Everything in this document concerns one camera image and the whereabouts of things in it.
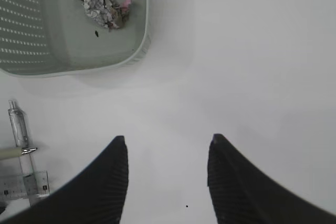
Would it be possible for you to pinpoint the paper ball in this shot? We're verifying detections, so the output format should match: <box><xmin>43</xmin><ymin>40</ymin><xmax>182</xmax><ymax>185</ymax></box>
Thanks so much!
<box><xmin>83</xmin><ymin>0</ymin><xmax>132</xmax><ymax>30</ymax></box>

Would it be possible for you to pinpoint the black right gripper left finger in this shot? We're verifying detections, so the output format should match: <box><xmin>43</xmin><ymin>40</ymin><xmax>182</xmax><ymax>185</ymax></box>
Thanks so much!
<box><xmin>3</xmin><ymin>135</ymin><xmax>129</xmax><ymax>224</ymax></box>

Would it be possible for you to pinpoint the white-grey pen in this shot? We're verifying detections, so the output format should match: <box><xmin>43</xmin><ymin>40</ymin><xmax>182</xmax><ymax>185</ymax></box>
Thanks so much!
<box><xmin>8</xmin><ymin>100</ymin><xmax>37</xmax><ymax>190</ymax></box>

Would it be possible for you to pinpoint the clear plastic ruler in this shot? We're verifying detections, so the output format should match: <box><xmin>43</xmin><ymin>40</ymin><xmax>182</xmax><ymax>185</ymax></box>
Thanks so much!
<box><xmin>1</xmin><ymin>171</ymin><xmax>50</xmax><ymax>201</ymax></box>

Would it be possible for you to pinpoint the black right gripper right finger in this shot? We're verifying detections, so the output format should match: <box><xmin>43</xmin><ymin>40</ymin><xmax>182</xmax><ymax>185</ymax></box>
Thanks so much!
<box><xmin>207</xmin><ymin>134</ymin><xmax>335</xmax><ymax>223</ymax></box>

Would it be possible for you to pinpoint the green plastic woven basket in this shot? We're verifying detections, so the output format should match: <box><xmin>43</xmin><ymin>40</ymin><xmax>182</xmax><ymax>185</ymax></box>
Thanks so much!
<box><xmin>1</xmin><ymin>0</ymin><xmax>151</xmax><ymax>77</ymax></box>

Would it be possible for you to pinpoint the cream barrel pen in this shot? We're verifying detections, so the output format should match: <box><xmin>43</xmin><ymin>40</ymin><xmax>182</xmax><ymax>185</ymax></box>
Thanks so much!
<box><xmin>0</xmin><ymin>147</ymin><xmax>38</xmax><ymax>160</ymax></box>

